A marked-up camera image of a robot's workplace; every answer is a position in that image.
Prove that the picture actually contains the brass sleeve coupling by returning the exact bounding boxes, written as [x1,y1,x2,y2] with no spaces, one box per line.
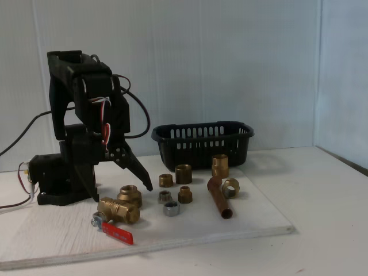
[174,164,193,185]

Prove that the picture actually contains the chrome hex bushing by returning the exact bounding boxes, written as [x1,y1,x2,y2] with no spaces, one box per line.
[157,190,173,204]

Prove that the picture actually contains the red white black servo wire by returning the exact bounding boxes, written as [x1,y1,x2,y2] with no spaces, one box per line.
[87,97,113,153]

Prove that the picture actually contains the brass threaded adapter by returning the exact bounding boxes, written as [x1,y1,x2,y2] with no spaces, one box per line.
[212,154,229,179]

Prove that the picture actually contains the copper pipe piece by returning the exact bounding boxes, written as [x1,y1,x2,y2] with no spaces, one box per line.
[206,176,233,220]

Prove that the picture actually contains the brass compression nut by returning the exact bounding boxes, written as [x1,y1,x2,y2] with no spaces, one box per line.
[221,178,240,199]

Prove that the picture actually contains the white wooden board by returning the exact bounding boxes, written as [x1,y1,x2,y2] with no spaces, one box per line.
[0,156,297,271]

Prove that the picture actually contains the brass hex bushing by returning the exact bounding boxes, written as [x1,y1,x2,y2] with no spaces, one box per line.
[158,173,174,187]

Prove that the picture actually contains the black power cable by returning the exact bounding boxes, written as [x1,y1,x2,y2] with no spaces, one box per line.
[0,110,54,156]

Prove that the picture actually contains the chrome nut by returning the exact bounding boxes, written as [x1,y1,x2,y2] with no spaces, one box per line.
[163,201,181,217]

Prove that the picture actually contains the small brass reducer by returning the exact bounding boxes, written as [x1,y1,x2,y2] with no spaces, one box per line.
[178,186,193,204]

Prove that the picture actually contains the black camera cable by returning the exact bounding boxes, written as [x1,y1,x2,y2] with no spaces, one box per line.
[120,86,152,139]

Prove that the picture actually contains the black slotted plastic basket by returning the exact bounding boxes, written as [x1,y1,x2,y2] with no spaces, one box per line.
[151,120,255,172]

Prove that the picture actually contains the brass ball valve red handle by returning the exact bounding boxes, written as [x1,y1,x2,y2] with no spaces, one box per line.
[91,196,141,247]

